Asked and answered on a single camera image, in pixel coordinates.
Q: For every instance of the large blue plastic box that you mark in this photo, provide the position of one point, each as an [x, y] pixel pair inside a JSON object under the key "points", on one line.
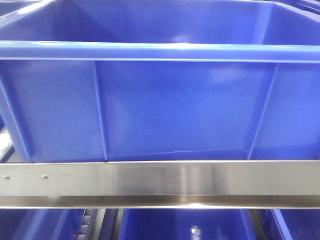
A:
{"points": [[146, 80]]}

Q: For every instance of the blue box upper left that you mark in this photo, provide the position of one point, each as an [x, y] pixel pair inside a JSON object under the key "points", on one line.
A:
{"points": [[9, 6]]}

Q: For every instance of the lower centre blue bin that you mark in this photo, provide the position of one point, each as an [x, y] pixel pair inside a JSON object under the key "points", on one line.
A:
{"points": [[186, 224]]}

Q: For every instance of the blue bin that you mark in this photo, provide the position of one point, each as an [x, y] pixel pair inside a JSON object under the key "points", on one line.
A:
{"points": [[40, 224], [292, 224], [186, 224]]}

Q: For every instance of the lower front roller track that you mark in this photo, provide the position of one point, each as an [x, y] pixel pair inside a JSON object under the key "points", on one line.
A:
{"points": [[87, 224]]}

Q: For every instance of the steel front rack beam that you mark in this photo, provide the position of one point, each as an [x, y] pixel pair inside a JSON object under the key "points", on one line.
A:
{"points": [[193, 184]]}

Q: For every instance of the lower right blue bin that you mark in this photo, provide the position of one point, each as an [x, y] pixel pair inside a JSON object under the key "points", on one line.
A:
{"points": [[292, 224]]}

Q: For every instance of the lower left blue bin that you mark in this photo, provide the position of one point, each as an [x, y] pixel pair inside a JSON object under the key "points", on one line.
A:
{"points": [[40, 224]]}

